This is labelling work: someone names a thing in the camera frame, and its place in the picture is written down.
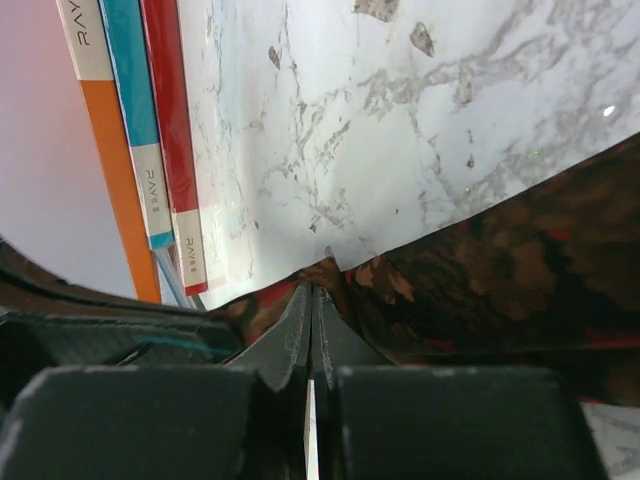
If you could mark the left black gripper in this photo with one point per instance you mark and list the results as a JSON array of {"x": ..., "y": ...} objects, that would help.
[{"x": 45, "y": 317}]

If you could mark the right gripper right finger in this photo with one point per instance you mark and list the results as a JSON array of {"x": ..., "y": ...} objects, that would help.
[{"x": 333, "y": 345}]

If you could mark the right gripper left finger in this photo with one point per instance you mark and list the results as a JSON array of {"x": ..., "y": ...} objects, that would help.
[{"x": 263, "y": 420}]

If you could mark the brown red patterned tie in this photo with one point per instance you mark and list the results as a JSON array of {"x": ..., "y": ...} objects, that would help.
[{"x": 549, "y": 277}]

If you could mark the orange folder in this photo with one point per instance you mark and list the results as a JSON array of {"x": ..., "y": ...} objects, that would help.
[{"x": 86, "y": 39}]

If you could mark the teal folder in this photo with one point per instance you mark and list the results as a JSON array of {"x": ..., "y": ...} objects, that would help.
[{"x": 126, "y": 43}]

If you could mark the red folder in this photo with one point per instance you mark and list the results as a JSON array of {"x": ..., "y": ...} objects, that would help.
[{"x": 163, "y": 40}]

